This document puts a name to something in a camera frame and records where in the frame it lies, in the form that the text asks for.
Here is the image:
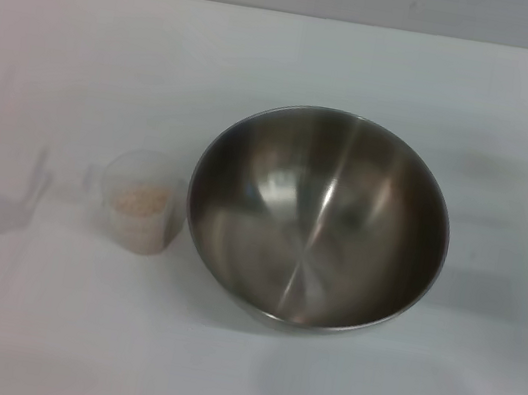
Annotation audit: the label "stainless steel mixing bowl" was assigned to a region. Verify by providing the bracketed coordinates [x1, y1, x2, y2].
[167, 86, 470, 357]

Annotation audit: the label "white rice grains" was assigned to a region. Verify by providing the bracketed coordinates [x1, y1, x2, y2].
[104, 179, 173, 247]

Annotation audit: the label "clear plastic measuring cup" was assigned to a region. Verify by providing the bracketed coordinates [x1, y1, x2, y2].
[76, 141, 197, 262]

